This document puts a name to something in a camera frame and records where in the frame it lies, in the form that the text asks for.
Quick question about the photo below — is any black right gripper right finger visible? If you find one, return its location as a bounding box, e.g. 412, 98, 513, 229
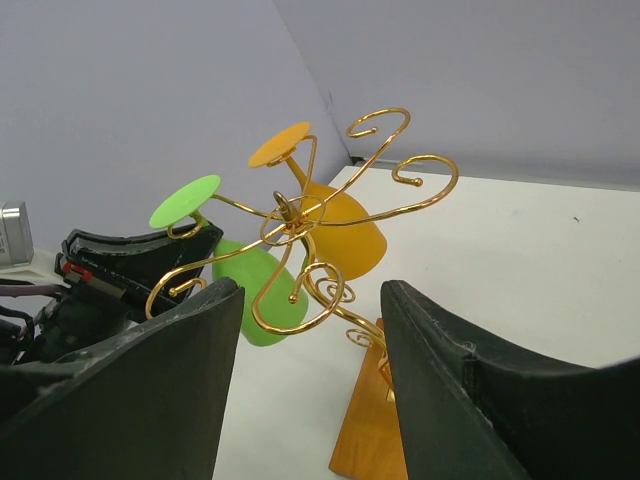
380, 280, 639, 479

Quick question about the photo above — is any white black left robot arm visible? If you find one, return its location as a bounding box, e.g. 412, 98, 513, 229
1, 224, 223, 365

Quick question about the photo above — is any orange plastic wine glass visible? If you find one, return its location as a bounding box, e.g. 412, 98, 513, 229
247, 121, 389, 282

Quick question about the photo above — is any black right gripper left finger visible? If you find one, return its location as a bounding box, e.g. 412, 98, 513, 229
1, 278, 244, 479

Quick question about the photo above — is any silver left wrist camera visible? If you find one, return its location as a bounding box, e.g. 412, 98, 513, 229
0, 201, 64, 285

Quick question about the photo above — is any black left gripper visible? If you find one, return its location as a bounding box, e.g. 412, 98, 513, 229
29, 224, 223, 360

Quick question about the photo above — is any gold wire wine glass rack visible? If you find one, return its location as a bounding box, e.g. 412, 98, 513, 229
144, 106, 460, 480

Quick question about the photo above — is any green plastic wine glass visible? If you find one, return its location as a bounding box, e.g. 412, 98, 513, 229
144, 174, 309, 347

